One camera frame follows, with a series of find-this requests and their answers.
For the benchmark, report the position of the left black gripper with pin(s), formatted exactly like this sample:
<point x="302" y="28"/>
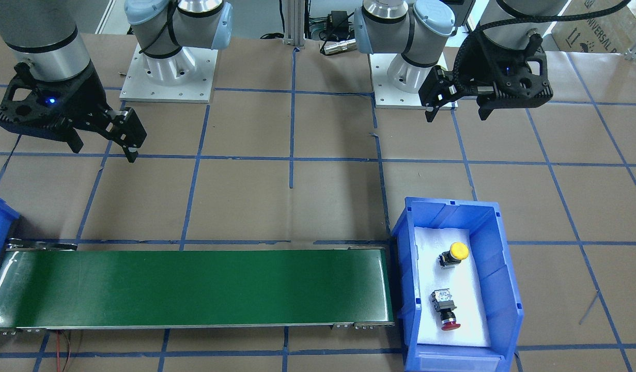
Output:
<point x="468" y="72"/>

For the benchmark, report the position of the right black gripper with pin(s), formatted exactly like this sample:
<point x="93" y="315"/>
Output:
<point x="85" y="91"/>

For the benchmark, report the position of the yellow push button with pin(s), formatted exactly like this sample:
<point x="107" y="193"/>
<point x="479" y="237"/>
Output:
<point x="456" y="253"/>

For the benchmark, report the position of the red emergency stop button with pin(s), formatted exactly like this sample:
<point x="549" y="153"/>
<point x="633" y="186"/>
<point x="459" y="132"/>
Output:
<point x="444" y="305"/>

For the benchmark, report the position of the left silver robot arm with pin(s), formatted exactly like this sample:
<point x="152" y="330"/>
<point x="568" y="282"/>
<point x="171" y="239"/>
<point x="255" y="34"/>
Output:
<point x="419" y="31"/>

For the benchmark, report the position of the silver metal cylinder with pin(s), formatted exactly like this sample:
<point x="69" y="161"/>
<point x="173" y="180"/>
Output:
<point x="340" y="47"/>

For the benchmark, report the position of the black power adapter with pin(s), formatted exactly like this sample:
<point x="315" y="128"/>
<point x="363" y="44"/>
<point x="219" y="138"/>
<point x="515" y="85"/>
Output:
<point x="337" y="21"/>

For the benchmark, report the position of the green conveyor belt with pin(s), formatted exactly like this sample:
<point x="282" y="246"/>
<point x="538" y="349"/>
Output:
<point x="86" y="290"/>

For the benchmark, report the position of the cardboard box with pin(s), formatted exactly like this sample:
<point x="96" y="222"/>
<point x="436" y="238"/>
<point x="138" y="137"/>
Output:
<point x="613" y="33"/>

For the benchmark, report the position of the white foam pad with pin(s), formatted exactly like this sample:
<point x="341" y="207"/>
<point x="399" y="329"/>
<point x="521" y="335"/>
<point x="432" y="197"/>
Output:
<point x="463" y="282"/>

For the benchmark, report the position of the blue source bin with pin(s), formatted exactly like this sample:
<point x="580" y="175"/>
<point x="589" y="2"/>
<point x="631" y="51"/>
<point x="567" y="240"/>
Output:
<point x="499" y="289"/>

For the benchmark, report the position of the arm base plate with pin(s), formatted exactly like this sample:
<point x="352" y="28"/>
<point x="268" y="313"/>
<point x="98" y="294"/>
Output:
<point x="385" y="77"/>
<point x="184" y="78"/>

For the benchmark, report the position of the aluminium frame post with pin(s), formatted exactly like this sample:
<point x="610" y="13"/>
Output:
<point x="294" y="22"/>

